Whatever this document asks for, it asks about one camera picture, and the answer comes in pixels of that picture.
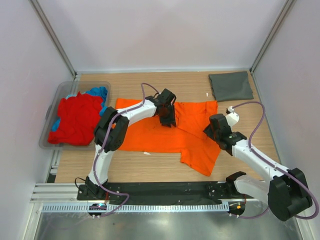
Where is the orange t shirt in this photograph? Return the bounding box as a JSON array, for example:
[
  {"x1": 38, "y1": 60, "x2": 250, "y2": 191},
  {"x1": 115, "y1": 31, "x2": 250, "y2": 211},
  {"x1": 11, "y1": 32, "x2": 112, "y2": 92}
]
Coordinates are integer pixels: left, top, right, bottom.
[{"x1": 120, "y1": 101, "x2": 221, "y2": 177}]

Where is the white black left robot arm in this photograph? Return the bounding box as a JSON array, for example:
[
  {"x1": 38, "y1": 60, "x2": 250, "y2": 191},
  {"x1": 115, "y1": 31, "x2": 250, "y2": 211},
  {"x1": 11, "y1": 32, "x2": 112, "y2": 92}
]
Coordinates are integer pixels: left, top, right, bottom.
[{"x1": 77, "y1": 88, "x2": 177, "y2": 201}]

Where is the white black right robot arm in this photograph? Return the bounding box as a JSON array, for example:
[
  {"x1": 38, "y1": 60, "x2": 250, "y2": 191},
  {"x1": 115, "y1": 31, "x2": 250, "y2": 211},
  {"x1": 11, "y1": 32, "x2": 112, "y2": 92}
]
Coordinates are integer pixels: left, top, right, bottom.
[{"x1": 203, "y1": 112, "x2": 314, "y2": 221}]

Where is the folded grey t shirt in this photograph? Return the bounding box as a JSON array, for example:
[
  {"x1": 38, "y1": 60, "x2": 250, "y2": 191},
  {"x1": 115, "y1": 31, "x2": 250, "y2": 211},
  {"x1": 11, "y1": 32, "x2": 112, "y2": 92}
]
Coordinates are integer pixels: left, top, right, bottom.
[{"x1": 208, "y1": 71, "x2": 254, "y2": 102}]

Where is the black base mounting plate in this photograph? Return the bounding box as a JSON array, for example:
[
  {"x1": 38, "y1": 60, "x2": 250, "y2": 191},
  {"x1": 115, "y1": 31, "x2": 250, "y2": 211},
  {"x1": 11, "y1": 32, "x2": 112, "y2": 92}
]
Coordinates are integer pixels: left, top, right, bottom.
[{"x1": 76, "y1": 181, "x2": 247, "y2": 206}]

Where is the red t shirt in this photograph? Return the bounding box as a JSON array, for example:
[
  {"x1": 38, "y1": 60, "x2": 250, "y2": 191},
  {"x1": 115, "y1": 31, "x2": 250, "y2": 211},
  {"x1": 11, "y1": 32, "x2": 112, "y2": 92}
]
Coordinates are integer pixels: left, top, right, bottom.
[{"x1": 47, "y1": 92, "x2": 105, "y2": 146}]

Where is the clear plastic bin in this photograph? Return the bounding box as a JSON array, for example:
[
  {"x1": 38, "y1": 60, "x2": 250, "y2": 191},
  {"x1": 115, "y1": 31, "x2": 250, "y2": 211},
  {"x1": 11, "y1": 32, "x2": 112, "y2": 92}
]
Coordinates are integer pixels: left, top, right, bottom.
[{"x1": 38, "y1": 80, "x2": 111, "y2": 151}]

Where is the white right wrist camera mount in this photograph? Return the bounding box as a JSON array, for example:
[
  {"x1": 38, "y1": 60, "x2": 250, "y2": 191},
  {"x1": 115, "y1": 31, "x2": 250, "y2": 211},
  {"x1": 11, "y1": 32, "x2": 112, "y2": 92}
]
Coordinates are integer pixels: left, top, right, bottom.
[{"x1": 225, "y1": 106, "x2": 240, "y2": 128}]

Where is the right aluminium frame post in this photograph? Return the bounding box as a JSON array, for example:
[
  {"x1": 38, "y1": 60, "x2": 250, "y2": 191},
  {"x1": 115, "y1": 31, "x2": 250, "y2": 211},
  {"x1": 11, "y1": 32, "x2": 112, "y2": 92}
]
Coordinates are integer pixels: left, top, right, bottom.
[{"x1": 249, "y1": 0, "x2": 296, "y2": 75}]

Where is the aluminium frame post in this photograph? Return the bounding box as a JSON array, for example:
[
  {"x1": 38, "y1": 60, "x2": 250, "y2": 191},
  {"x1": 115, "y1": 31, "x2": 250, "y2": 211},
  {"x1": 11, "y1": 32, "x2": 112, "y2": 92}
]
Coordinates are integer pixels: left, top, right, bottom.
[
  {"x1": 249, "y1": 0, "x2": 296, "y2": 75},
  {"x1": 28, "y1": 0, "x2": 77, "y2": 80}
]

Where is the white slotted cable duct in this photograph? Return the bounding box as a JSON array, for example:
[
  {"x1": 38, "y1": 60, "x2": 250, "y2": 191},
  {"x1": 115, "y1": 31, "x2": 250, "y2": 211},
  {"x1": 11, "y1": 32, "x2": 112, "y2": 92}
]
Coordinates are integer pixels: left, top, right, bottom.
[{"x1": 41, "y1": 202, "x2": 229, "y2": 214}]

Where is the left aluminium frame post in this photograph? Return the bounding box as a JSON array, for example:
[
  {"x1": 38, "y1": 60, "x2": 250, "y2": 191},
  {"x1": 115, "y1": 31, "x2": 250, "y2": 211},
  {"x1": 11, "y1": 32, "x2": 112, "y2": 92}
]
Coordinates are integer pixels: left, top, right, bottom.
[{"x1": 28, "y1": 0, "x2": 77, "y2": 80}]

